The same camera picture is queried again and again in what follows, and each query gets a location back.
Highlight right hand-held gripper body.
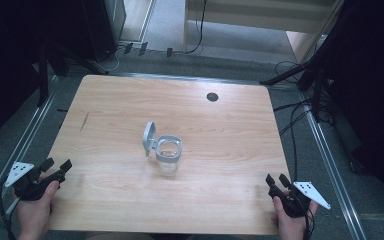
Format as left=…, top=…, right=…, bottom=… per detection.
left=273, top=181, right=332, bottom=219

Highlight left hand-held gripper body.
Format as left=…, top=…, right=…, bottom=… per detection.
left=4, top=161, right=62, bottom=202

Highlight clear jar with grey lid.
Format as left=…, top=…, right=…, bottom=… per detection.
left=142, top=120, right=184, bottom=175

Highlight person's right hand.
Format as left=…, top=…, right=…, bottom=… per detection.
left=270, top=196, right=320, bottom=240

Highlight person's left hand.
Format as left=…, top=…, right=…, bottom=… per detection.
left=15, top=179, right=61, bottom=240

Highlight black upright stand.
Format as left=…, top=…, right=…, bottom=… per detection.
left=37, top=41, right=50, bottom=108

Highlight black tripod leg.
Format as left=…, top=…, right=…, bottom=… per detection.
left=46, top=41, right=110, bottom=76

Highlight black slanted stand leg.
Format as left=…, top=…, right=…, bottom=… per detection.
left=259, top=58, right=318, bottom=86

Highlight dark curtain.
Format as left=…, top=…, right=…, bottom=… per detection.
left=0, top=0, right=81, bottom=151
left=308, top=0, right=384, bottom=221

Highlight black cabinet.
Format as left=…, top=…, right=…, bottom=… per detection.
left=79, top=0, right=128, bottom=62

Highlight right hand-held gripper cable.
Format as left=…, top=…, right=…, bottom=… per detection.
left=302, top=208, right=317, bottom=240

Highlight hand-held gripper cable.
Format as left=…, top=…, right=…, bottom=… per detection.
left=0, top=179, right=22, bottom=240
left=302, top=208, right=317, bottom=240

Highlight left hand-held gripper cable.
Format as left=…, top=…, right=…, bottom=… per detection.
left=0, top=179, right=22, bottom=240

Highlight metal floor rail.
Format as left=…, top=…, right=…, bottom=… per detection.
left=0, top=75, right=60, bottom=229
left=300, top=94, right=368, bottom=240

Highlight long black floor cable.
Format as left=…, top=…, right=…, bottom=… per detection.
left=278, top=98, right=312, bottom=183

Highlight tangle of black cables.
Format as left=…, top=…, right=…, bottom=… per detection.
left=273, top=59, right=334, bottom=126

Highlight white floor cable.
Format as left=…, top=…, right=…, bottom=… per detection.
left=92, top=46, right=125, bottom=73

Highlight white furniture frame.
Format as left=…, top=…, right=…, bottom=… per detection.
left=182, top=0, right=345, bottom=54

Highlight thin black hanging cable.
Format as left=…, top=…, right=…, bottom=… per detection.
left=172, top=0, right=208, bottom=55

